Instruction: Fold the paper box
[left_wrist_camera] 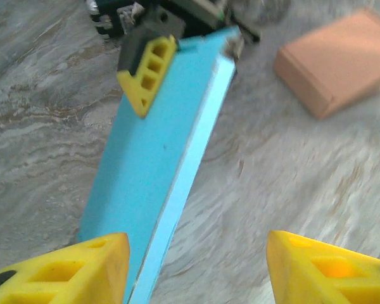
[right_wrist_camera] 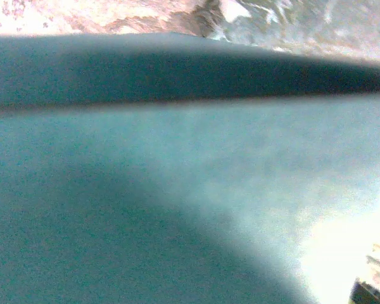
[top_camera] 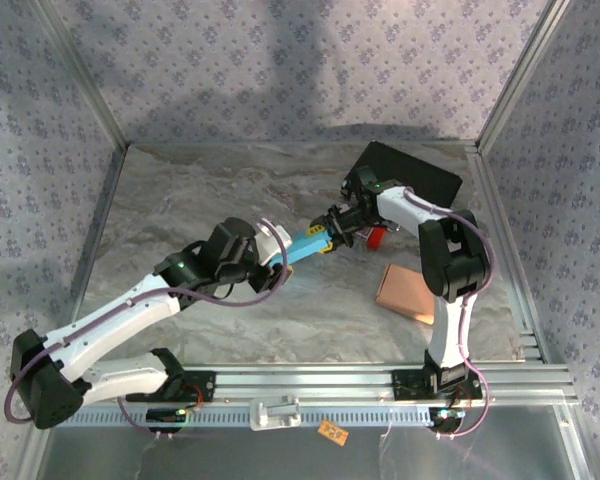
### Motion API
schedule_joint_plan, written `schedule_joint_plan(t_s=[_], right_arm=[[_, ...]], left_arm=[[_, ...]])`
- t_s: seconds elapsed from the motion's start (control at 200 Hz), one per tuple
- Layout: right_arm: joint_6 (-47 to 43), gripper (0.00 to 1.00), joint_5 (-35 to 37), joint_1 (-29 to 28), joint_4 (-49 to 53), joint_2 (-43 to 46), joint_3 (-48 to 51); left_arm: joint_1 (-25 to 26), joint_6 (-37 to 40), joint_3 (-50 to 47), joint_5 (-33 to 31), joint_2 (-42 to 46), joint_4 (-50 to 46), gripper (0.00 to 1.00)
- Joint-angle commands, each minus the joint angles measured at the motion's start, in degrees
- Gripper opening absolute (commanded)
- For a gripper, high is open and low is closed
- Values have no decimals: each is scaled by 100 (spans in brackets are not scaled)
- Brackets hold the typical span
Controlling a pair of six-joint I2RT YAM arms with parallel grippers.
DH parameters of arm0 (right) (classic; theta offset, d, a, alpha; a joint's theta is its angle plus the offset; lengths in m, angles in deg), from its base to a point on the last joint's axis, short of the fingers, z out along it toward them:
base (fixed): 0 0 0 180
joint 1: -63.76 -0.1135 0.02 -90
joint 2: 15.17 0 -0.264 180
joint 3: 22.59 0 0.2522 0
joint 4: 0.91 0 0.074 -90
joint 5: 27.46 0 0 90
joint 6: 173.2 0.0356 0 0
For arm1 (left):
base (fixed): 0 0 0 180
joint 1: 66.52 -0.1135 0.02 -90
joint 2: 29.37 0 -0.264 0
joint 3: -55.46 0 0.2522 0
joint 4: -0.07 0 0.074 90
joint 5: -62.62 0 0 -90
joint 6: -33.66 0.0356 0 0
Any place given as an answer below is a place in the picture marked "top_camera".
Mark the black case with metal latches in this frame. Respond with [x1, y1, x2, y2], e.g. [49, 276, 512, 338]
[340, 141, 464, 211]

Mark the aluminium frame post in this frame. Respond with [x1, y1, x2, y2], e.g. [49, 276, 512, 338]
[474, 0, 572, 151]

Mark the black circuit board green light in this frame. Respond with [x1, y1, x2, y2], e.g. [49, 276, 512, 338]
[427, 407, 466, 434]
[146, 407, 189, 434]

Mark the aluminium frame rail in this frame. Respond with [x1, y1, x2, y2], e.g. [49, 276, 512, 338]
[32, 363, 580, 407]

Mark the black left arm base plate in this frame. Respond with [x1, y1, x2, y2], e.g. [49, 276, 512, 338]
[125, 368, 217, 404]

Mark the grey slotted cable duct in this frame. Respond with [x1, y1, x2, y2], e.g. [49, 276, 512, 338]
[59, 404, 436, 429]

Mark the white plastic bracket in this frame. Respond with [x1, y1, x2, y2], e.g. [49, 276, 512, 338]
[249, 394, 301, 431]

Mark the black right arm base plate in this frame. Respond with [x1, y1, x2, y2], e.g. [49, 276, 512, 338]
[390, 368, 483, 401]

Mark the aluminium side rail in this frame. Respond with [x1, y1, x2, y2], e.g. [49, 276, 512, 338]
[465, 144, 551, 366]
[42, 143, 130, 369]

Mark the orange tag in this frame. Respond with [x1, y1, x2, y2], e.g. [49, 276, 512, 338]
[317, 419, 349, 446]

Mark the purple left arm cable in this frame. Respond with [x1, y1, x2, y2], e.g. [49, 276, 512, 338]
[4, 215, 289, 442]

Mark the teal cloth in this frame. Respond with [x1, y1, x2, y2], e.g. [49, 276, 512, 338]
[272, 233, 331, 269]

